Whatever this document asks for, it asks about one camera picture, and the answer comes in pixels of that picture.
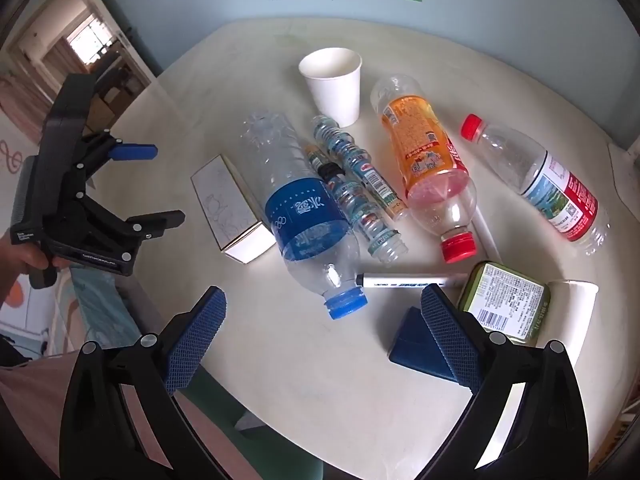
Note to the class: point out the dark blue small box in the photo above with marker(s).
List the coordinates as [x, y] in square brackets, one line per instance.
[412, 345]

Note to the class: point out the person's left hand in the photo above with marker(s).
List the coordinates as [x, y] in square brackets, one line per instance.
[22, 257]

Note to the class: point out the blue label large bottle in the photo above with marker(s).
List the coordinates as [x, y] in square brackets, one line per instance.
[305, 215]

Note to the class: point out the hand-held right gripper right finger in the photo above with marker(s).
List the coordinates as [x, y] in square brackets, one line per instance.
[450, 340]

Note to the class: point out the green tin box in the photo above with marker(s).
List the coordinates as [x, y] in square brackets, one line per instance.
[505, 300]

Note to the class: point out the orange label plastic bottle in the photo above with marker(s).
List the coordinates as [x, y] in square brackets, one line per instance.
[420, 145]

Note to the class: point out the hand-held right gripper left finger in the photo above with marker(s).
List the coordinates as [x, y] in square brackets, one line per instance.
[195, 345]

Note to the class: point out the window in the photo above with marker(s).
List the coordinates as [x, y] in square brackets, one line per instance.
[90, 40]

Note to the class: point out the person's pink pants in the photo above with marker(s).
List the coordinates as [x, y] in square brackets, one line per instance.
[30, 410]

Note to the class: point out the white carton box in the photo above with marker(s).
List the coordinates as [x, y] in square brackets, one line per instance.
[225, 205]

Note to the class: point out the crushed small clear bottle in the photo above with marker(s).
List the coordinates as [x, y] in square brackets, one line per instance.
[367, 222]
[367, 170]

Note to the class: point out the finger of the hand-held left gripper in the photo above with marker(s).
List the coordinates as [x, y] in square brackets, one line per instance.
[132, 152]
[150, 222]

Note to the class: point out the printed play mat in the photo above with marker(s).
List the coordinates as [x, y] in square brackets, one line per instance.
[90, 305]

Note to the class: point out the red label clear bottle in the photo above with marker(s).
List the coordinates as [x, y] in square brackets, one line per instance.
[560, 190]

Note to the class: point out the green chair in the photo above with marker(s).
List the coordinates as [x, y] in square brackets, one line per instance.
[240, 425]

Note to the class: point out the white marker pen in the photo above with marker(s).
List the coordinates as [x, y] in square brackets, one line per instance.
[400, 280]

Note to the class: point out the white paper cup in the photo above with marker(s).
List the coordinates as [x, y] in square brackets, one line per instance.
[575, 310]
[335, 90]

